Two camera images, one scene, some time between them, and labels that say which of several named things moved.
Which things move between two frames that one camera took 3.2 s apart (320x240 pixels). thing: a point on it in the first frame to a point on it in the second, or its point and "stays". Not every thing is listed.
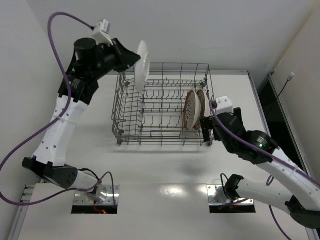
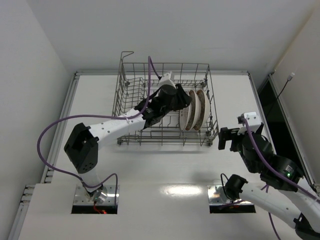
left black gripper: x=119 y=56 to x=182 y=97
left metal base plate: x=103 y=194 stays
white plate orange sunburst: x=142 y=68 to x=184 y=116
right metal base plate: x=216 y=197 stays
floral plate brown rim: x=192 y=112 stays
